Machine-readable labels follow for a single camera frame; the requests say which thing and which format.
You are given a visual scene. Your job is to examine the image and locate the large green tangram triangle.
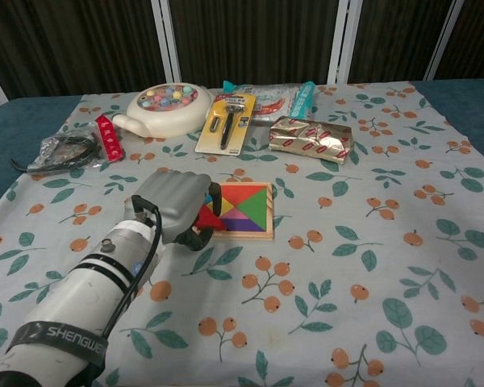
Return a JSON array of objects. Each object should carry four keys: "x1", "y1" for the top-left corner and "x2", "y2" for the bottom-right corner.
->
[{"x1": 236, "y1": 187, "x2": 267, "y2": 232}]

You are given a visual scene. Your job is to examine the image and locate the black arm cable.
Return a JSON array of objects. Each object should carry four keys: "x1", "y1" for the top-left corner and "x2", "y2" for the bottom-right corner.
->
[{"x1": 86, "y1": 194, "x2": 165, "y2": 380}]

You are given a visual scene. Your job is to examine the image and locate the dark pleated curtain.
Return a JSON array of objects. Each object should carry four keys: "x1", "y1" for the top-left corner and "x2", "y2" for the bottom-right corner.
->
[{"x1": 0, "y1": 0, "x2": 484, "y2": 102}]

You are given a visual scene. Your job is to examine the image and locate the red narrow packet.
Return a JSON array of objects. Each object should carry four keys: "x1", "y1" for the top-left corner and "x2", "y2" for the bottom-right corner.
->
[{"x1": 94, "y1": 114, "x2": 125, "y2": 163}]

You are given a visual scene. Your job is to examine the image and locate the black printed arm strap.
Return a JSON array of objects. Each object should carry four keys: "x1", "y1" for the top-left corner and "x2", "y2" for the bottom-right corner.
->
[{"x1": 6, "y1": 318, "x2": 111, "y2": 376}]

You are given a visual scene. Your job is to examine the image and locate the gold foil wrapped package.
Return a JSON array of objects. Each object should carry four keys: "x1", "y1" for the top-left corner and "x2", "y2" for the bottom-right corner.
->
[{"x1": 268, "y1": 115, "x2": 354, "y2": 164}]

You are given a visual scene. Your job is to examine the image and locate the wooden tangram tray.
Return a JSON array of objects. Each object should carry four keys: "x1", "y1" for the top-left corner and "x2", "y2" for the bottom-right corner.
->
[{"x1": 208, "y1": 181, "x2": 276, "y2": 243}]

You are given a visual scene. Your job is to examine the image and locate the black cable in clear bag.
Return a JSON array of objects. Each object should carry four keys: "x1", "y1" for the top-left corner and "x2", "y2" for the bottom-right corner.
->
[{"x1": 10, "y1": 124, "x2": 106, "y2": 175}]

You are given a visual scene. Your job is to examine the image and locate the yellow tangram piece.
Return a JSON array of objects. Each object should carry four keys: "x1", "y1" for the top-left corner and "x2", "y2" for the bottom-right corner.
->
[{"x1": 203, "y1": 197, "x2": 238, "y2": 219}]

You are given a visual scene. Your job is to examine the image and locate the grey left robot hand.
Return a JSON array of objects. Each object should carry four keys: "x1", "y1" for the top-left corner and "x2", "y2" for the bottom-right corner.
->
[{"x1": 123, "y1": 169, "x2": 223, "y2": 253}]

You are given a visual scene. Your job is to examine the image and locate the clear plastic teal-edged package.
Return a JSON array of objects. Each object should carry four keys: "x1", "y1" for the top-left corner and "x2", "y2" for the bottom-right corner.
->
[{"x1": 221, "y1": 79, "x2": 316, "y2": 126}]

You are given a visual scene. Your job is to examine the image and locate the red triangle tangram piece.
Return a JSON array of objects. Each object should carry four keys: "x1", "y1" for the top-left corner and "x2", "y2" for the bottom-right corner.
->
[{"x1": 193, "y1": 206, "x2": 225, "y2": 232}]

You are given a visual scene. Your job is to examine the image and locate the razor on yellow card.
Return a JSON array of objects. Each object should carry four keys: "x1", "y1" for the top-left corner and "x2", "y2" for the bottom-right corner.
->
[{"x1": 194, "y1": 93, "x2": 256, "y2": 156}]

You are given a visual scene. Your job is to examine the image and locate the floral print tablecloth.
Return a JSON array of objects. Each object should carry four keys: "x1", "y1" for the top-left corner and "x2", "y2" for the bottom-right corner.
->
[{"x1": 0, "y1": 81, "x2": 484, "y2": 387}]

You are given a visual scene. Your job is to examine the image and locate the large orange-red tangram triangle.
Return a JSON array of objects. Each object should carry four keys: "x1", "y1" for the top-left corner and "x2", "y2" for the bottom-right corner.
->
[{"x1": 219, "y1": 184, "x2": 266, "y2": 208}]

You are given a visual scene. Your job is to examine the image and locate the cream fishing game toy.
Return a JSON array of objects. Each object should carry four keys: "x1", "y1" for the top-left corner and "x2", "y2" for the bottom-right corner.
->
[{"x1": 111, "y1": 83, "x2": 214, "y2": 139}]

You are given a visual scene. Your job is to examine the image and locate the purple tangram parallelogram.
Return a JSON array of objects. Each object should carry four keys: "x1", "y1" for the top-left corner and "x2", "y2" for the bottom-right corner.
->
[{"x1": 221, "y1": 217, "x2": 266, "y2": 233}]

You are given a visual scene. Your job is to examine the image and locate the pink tangram triangle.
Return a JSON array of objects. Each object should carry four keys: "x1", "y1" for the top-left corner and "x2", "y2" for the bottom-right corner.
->
[{"x1": 221, "y1": 207, "x2": 253, "y2": 221}]

